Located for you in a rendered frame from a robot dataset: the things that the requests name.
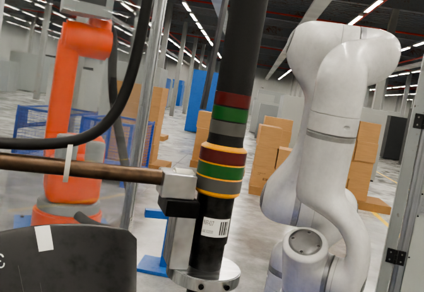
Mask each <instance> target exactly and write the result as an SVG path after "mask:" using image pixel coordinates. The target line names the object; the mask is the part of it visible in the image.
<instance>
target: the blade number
mask: <svg viewBox="0 0 424 292"><path fill-rule="evenodd" d="M9 271H13V268H12V264H11V259H10V255H9V250H8V248H3V249H0V274H2V273H5V272H9Z"/></svg>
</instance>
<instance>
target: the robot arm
mask: <svg viewBox="0 0 424 292"><path fill-rule="evenodd" d="M400 57H401V44H400V43H399V40H398V39H397V38H396V37H395V36H394V35H393V34H391V33H389V32H387V31H384V30H379V29H376V28H368V27H363V26H353V25H345V24H340V23H331V22H325V21H308V22H305V23H302V24H301V25H299V26H297V27H296V28H295V29H294V30H293V31H292V33H291V34H290V37H289V39H288V41H287V45H286V59H287V62H288V65H289V67H290V69H291V71H292V73H293V74H294V76H295V77H296V79H297V81H298V83H299V85H300V87H301V89H302V91H303V94H304V98H305V100H304V108H303V114H302V120H301V124H300V129H299V132H298V136H297V140H296V143H295V145H294V147H293V149H292V151H291V153H290V154H289V156H288V158H287V159H286V160H285V161H284V162H283V163H282V164H281V165H280V166H279V167H278V169H277V170H276V171H275V172H274V173H273V174H272V176H270V178H269V179H268V181H267V182H266V183H265V184H264V187H263V189H262V192H261V196H260V203H259V206H260V207H261V211H262V213H263V215H265V217H267V218H268V219H270V220H271V221H274V222H277V223H281V224H284V225H290V226H295V227H298V228H294V229H292V230H290V231H289V232H288V233H287V234H286V235H285V237H284V239H283V241H281V242H278V243H277V244H275V246H274V247H273V249H272V252H271V257H270V260H269V267H268V273H267V277H266V284H265V287H264V292H363V291H364V288H365V284H366V280H367V276H368V270H369V267H370V259H371V244H370V238H369V235H368V232H367V229H366V227H365V225H364V223H363V221H362V219H361V217H360V216H359V214H358V204H357V201H356V198H355V196H354V195H353V194H352V193H351V192H350V191H349V190H348V189H346V188H345V186H346V181H347V177H348V172H349V169H350V164H351V159H352V155H353V150H354V147H355V141H356V136H357V132H358V127H359V123H360V118H361V115H362V109H363V104H364V100H365V94H366V90H367V87H368V86H371V85H374V84H377V83H380V82H381V81H383V80H385V79H386V78H388V77H389V76H390V75H391V74H392V73H393V72H394V70H395V68H396V67H397V66H398V63H399V60H400ZM342 238H343V239H344V242H345V244H346V257H339V256H337V255H333V254H331V253H329V252H328V250H329V247H331V246H332V245H334V244H335V243H336V242H337V241H339V240H340V239H342Z"/></svg>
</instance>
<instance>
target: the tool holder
mask: <svg viewBox="0 0 424 292"><path fill-rule="evenodd" d="M159 169H160V170H163V171H162V182H161V184H160V185H156V190H157V192H158V193H159V195H158V205H159V207H160V209H161V210H162V212H163V213H164V215H165V216H166V217H169V219H168V226H167V234H166V238H165V246H164V250H163V258H164V259H165V262H166V264H167V268H166V273H167V276H168V277H169V278H170V280H171V281H173V282H174V283H175V284H178V285H179V286H181V287H183V288H186V289H189V290H193V291H197V292H229V291H232V290H233V289H235V288H236V287H237V286H238V285H239V280H240V269H239V267H238V266H237V265H236V264H235V263H234V262H232V261H230V260H229V259H226V258H224V257H223V260H222V264H221V269H220V270H219V271H215V272H206V271H200V270H197V269H195V268H193V267H191V266H190V265H189V257H190V253H191V246H192V239H193V234H194V227H195V223H196V219H197V218H198V214H199V208H200V203H199V202H198V200H197V199H196V198H195V197H194V194H195V190H196V183H197V177H196V176H195V174H194V175H191V174H185V173H176V172H173V171H172V170H173V168H167V167H159Z"/></svg>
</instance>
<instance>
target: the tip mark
mask: <svg viewBox="0 0 424 292"><path fill-rule="evenodd" d="M35 233H36V237H37V243H38V251H39V252H41V251H46V250H53V249H54V248H53V243H52V235H51V231H50V225H47V226H35Z"/></svg>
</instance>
